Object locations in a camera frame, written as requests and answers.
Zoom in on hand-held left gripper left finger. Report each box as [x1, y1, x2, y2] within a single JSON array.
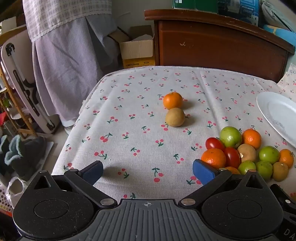
[[30, 161, 117, 208]]

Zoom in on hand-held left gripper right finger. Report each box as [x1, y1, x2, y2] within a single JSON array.
[[178, 159, 266, 208]]

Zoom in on green round fruit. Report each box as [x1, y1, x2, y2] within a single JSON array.
[[219, 126, 242, 149], [255, 161, 274, 181], [238, 161, 257, 175], [258, 146, 280, 165]]

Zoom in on white plate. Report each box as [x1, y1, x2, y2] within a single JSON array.
[[256, 92, 296, 149]]

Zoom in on red tomato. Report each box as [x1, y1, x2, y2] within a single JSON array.
[[205, 137, 225, 151], [223, 147, 241, 169]]

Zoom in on cherry print tablecloth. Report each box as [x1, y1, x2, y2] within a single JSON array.
[[51, 66, 296, 202]]

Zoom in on dark fleece slippers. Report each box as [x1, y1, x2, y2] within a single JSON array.
[[0, 135, 47, 181]]

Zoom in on white plastic bag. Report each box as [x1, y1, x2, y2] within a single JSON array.
[[6, 177, 28, 207]]

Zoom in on wooden rack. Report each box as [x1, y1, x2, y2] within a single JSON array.
[[0, 62, 38, 140]]

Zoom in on lilac cloth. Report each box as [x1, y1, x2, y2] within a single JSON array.
[[32, 14, 121, 127]]

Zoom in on yellow box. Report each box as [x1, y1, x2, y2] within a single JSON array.
[[122, 56, 155, 69]]

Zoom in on floral bed sheet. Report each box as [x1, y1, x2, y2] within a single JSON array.
[[277, 64, 296, 93]]

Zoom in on brown wooden cabinet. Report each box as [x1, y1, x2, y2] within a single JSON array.
[[144, 9, 296, 83]]

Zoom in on open cardboard box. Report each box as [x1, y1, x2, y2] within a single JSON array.
[[108, 25, 154, 61]]

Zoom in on checkered cover cloth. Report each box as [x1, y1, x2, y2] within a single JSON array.
[[23, 0, 112, 42]]

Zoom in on blue carton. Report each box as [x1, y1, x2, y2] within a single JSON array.
[[217, 0, 260, 26]]

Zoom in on green carton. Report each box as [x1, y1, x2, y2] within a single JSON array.
[[172, 0, 219, 14]]

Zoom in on grey pillow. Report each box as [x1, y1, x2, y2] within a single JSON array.
[[261, 0, 296, 36]]

